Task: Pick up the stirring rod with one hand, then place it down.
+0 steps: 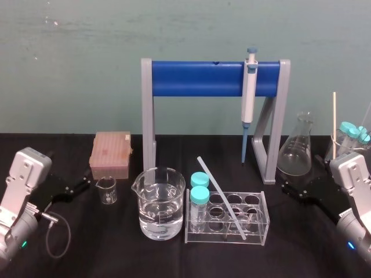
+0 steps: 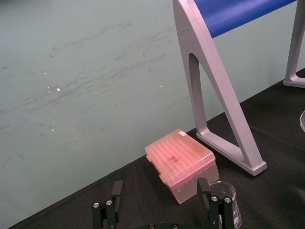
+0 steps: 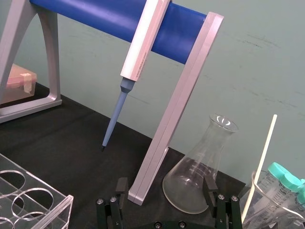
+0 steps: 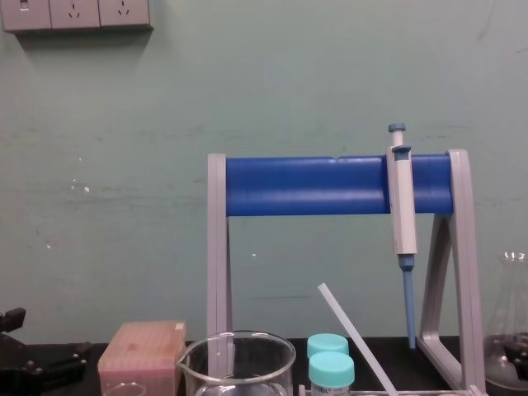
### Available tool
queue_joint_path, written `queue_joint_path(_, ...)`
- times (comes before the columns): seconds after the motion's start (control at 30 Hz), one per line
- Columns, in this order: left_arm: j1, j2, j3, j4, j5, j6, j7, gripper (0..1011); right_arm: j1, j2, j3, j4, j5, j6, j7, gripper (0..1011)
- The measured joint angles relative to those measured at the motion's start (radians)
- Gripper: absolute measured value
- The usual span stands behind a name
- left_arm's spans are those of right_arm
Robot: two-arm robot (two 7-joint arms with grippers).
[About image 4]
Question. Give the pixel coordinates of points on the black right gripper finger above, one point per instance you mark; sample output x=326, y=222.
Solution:
x=517, y=350

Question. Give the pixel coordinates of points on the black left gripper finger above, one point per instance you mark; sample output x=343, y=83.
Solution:
x=68, y=359
x=12, y=318

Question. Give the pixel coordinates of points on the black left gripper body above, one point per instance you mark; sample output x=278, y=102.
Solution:
x=12, y=371

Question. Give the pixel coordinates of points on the clear glass stirring rod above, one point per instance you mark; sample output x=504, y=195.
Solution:
x=350, y=326

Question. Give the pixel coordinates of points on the clear glass conical flask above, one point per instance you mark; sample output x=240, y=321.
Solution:
x=501, y=330

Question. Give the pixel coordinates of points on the small clear glass beaker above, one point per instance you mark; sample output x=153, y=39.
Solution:
x=123, y=389

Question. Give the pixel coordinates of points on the pink pipette tip box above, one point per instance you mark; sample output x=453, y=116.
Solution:
x=144, y=350

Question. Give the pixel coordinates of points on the clear plastic tube rack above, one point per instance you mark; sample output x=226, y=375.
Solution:
x=416, y=393

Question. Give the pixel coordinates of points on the grey blue pipette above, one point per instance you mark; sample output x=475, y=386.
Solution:
x=403, y=214

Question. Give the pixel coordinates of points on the vial with teal cap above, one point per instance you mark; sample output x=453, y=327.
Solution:
x=331, y=369
x=328, y=344

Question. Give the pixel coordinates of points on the large clear glass beaker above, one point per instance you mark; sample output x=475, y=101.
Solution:
x=284, y=371

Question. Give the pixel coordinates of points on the grey pipette stand blue bar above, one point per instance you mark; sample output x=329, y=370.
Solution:
x=330, y=185

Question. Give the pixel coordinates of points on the grey wall socket panel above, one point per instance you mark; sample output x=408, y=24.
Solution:
x=74, y=14

